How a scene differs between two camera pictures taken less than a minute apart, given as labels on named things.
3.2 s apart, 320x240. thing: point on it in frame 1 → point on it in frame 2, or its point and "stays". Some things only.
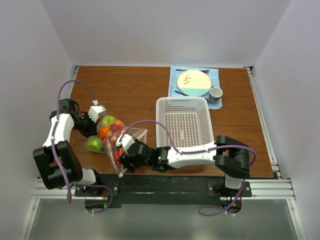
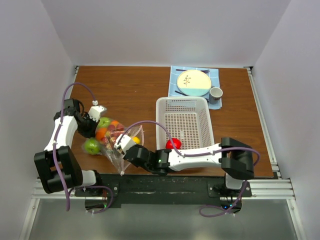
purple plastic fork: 207,71 stays
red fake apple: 120,152 → 177,142
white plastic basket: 188,120 stays
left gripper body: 85,125 stays
